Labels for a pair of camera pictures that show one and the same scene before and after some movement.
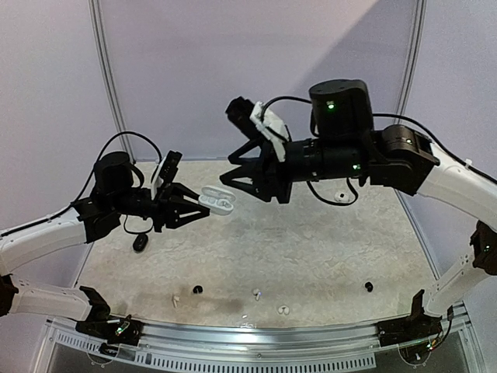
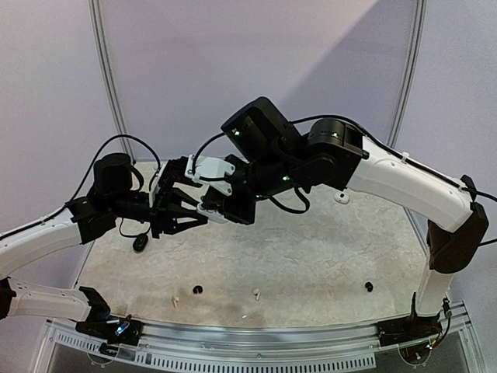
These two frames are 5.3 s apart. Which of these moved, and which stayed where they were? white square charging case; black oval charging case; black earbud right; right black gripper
Moved: right black gripper
Stayed: black earbud right; white square charging case; black oval charging case
